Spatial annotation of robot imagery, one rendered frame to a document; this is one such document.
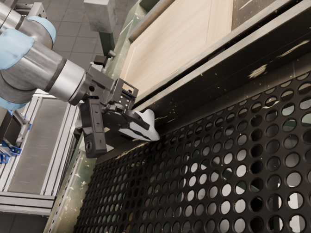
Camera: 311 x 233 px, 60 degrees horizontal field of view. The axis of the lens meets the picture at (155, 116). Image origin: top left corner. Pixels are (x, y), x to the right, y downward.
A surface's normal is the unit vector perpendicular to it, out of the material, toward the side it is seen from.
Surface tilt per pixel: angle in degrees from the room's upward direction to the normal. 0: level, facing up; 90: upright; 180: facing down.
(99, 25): 90
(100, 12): 90
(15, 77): 85
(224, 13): 53
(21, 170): 0
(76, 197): 37
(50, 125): 0
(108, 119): 90
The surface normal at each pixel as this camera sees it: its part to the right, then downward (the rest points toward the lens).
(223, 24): -0.78, -0.45
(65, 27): 0.00, -0.53
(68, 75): 0.51, -0.10
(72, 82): 0.43, 0.11
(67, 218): 0.59, -0.33
